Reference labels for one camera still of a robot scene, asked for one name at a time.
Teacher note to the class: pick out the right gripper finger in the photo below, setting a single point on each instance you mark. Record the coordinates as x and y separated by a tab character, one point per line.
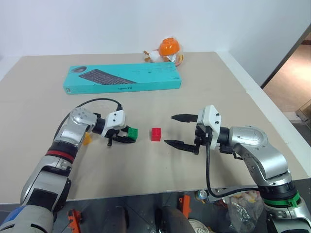
184	146
187	117

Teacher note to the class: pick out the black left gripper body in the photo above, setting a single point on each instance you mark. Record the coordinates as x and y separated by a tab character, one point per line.
113	134

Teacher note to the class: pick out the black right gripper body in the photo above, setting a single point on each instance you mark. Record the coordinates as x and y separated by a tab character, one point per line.
202	136

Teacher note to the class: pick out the green building block cube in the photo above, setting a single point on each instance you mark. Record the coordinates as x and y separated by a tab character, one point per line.
133	133

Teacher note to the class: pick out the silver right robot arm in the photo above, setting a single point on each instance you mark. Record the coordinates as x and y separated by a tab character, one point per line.
264	157

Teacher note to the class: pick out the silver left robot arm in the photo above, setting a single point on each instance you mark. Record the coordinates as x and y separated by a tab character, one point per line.
68	136

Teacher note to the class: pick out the yellow building block cube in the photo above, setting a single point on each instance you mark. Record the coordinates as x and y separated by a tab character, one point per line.
87	140

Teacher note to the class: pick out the red building block cube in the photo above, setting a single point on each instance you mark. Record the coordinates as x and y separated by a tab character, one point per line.
156	134

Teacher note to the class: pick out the small plastic bottle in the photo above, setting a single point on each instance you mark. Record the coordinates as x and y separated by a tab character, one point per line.
202	194

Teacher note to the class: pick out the teal keyboard box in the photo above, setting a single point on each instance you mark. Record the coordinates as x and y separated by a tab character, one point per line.
121	77

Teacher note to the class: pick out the orange clamp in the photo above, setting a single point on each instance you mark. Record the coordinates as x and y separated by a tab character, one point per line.
74	218
185	204

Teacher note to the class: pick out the clear plastic toy bag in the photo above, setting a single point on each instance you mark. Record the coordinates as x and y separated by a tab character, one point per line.
178	59

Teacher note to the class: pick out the white and orange plush toy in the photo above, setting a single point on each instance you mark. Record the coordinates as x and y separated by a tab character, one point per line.
151	55

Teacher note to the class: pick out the dark rounded shape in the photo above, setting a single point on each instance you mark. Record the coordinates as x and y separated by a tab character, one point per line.
175	218

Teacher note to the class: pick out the orange plastic bowl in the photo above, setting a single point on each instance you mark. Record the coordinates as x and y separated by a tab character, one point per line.
169	46

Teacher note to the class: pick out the white shoe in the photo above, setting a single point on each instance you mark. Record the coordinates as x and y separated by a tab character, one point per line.
198	227

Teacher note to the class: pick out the crumpled clear plastic bag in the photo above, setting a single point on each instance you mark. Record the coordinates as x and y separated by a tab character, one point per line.
243	211

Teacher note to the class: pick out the metal floor fixture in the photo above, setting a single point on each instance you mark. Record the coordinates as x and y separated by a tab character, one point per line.
305	110

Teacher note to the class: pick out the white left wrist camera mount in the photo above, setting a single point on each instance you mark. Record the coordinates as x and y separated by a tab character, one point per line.
116	120

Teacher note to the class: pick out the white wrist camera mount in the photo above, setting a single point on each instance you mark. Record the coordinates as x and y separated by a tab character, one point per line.
211	119
116	120

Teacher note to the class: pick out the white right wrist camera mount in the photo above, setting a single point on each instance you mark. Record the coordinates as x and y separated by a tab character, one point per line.
211	119

